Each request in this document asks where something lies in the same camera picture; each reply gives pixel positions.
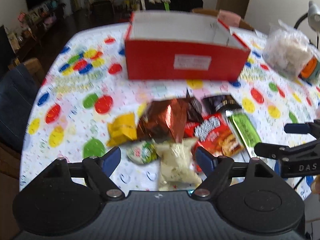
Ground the brown foil Oreo bag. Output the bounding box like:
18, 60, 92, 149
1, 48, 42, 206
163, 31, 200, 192
137, 98, 189, 143

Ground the green snack bar wrapper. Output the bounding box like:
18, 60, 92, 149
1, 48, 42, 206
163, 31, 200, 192
226, 109, 261, 158

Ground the dark blue chair cushion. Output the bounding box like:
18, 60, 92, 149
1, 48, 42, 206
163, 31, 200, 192
1, 64, 39, 153

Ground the dark purple snack packet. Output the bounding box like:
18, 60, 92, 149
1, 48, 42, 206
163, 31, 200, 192
186, 90, 242, 122

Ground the red chips snack bag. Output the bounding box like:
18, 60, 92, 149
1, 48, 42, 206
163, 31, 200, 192
184, 113, 244, 157

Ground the green round candy packet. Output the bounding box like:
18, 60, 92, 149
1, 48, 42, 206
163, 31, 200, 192
126, 141, 158, 165

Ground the yellow snack packet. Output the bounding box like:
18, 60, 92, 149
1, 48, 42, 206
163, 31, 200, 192
106, 112, 137, 147

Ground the clear plastic bag of snacks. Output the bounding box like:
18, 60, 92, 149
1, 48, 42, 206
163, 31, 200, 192
262, 20, 319, 77

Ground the red cardboard box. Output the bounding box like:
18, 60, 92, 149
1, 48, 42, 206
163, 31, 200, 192
124, 10, 251, 81

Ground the orange green bottle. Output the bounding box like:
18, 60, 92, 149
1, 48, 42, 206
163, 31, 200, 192
299, 56, 319, 84

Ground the grey desk lamp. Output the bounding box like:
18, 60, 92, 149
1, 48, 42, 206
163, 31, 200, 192
294, 0, 320, 37

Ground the cream pastry packet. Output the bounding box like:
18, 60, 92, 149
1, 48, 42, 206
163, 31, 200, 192
155, 138, 202, 191

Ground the person's hand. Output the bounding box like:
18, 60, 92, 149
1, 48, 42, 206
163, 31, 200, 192
310, 175, 320, 194

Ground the balloon birthday tablecloth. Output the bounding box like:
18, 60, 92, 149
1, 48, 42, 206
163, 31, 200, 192
20, 23, 319, 188

